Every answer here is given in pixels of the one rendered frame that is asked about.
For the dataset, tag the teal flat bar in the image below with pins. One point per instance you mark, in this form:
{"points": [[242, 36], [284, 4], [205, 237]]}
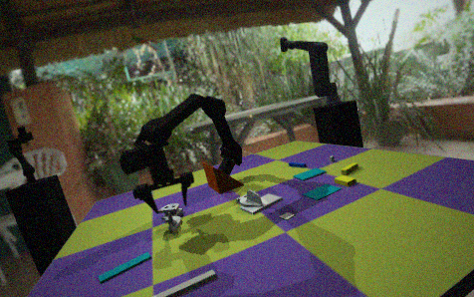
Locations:
{"points": [[122, 268]]}

